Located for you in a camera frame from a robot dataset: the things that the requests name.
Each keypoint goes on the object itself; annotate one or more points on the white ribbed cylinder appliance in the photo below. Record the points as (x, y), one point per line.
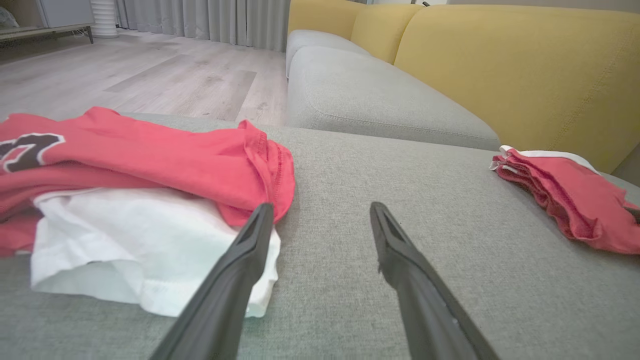
(104, 17)

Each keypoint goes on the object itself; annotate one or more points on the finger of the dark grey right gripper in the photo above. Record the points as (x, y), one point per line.
(635, 214)

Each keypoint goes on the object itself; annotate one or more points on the grey sofa seat cushion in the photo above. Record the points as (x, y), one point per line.
(320, 40)
(375, 95)

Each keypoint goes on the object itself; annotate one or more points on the light grey low cabinet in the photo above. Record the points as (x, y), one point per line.
(55, 15)

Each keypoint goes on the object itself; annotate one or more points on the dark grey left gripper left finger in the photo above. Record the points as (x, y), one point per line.
(220, 300)

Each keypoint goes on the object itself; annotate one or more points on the red white-trimmed shorts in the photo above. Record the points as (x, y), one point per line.
(575, 200)

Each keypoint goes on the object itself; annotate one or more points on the red white basketball jersey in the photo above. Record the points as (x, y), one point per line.
(150, 160)

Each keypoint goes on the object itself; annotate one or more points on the large grey sofa chaise cushion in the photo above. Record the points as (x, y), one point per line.
(400, 175)

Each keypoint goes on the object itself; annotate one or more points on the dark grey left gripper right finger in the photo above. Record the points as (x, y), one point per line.
(425, 310)

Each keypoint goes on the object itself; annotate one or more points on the wide yellow sofa back cushion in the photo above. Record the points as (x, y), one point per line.
(525, 75)

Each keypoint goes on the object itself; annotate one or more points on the grey pleated curtain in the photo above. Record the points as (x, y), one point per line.
(210, 20)

